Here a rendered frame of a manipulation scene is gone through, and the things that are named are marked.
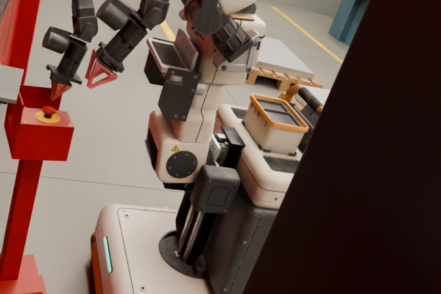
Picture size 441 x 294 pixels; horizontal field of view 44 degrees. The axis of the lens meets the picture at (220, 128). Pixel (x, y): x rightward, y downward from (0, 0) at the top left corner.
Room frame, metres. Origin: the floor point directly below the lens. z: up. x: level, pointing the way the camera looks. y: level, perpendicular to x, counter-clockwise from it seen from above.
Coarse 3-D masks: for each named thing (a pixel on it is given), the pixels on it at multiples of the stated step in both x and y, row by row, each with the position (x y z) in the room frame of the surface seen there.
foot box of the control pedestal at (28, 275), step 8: (0, 256) 1.54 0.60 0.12; (24, 256) 1.58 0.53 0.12; (32, 256) 1.60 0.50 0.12; (24, 264) 1.54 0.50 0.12; (32, 264) 1.55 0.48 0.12; (24, 272) 1.50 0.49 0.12; (32, 272) 1.52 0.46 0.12; (8, 280) 1.44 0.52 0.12; (16, 280) 1.46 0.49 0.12; (24, 280) 1.47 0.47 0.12; (32, 280) 1.48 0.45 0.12; (40, 280) 1.61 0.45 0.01; (0, 288) 1.40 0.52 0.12; (8, 288) 1.41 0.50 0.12; (16, 288) 1.42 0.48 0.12; (24, 288) 1.43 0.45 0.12; (32, 288) 1.45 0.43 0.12; (40, 288) 1.46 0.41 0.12
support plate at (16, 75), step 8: (0, 64) 1.19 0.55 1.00; (0, 72) 1.15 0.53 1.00; (8, 72) 1.17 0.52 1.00; (16, 72) 1.18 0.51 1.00; (0, 80) 1.11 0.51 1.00; (8, 80) 1.13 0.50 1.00; (16, 80) 1.14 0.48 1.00; (0, 88) 1.08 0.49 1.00; (8, 88) 1.09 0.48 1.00; (16, 88) 1.10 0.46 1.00; (0, 96) 1.04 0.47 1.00; (8, 96) 1.05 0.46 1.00; (16, 96) 1.06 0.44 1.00
